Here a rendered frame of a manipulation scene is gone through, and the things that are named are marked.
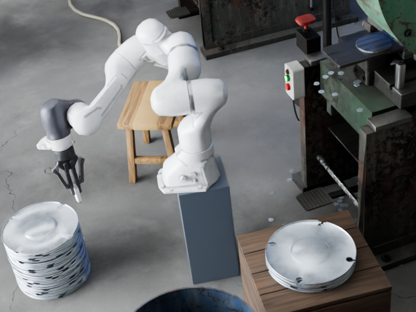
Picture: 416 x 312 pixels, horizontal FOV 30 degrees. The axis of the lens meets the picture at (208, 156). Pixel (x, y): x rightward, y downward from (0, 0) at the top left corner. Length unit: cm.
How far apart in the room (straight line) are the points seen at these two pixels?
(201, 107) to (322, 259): 62
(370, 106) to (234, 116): 124
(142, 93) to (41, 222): 81
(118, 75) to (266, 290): 93
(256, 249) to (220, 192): 25
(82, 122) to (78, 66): 173
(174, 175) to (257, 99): 134
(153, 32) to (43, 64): 190
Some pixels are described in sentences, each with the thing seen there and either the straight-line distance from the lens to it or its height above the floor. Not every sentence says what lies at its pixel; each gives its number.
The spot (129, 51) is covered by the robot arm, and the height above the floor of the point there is 81.
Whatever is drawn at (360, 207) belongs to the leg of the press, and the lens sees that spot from 286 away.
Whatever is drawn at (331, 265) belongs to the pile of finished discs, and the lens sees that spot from 250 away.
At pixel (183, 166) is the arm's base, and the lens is 267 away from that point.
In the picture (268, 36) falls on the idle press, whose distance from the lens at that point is 442.
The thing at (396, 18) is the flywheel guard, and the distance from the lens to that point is 218.
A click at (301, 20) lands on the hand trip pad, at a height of 76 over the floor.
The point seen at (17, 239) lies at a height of 24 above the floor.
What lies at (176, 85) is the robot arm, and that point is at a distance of 254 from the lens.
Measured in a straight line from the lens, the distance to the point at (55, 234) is 297.
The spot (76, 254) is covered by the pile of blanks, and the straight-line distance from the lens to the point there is 301.
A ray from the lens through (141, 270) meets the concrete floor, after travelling 310.
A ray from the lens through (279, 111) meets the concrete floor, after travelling 384.
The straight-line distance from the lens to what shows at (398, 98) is 270.
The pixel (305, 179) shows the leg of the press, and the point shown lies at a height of 6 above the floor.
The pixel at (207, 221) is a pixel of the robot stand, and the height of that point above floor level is 31.
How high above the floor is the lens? 218
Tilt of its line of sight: 37 degrees down
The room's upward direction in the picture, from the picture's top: 7 degrees counter-clockwise
